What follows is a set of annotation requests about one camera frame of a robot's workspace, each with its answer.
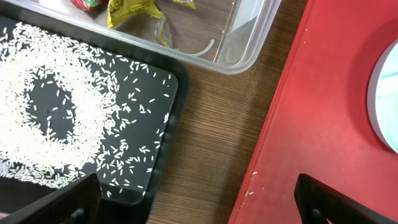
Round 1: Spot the clear plastic bin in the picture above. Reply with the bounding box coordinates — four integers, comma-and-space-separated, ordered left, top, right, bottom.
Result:
1, 0, 280, 75

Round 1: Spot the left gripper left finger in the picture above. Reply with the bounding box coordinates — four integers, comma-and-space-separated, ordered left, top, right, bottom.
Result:
1, 173, 101, 224

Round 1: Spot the red serving tray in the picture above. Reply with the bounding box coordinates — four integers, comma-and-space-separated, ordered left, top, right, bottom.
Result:
229, 0, 397, 223

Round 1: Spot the light blue plate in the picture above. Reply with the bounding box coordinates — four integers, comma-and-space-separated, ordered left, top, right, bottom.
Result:
366, 40, 397, 152

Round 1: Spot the black plastic tray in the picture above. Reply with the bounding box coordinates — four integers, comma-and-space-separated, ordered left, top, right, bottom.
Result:
1, 1, 189, 223

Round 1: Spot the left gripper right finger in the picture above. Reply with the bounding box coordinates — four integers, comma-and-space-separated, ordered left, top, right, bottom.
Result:
294, 174, 397, 224

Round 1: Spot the yellow snack wrapper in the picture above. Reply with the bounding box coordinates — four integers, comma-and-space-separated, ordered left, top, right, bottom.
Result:
106, 0, 178, 50

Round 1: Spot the white rice pile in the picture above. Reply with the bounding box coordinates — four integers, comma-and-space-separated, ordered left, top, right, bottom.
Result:
0, 22, 172, 200

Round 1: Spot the red snack wrapper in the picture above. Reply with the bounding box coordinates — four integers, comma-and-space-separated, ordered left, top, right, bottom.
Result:
70, 0, 106, 11

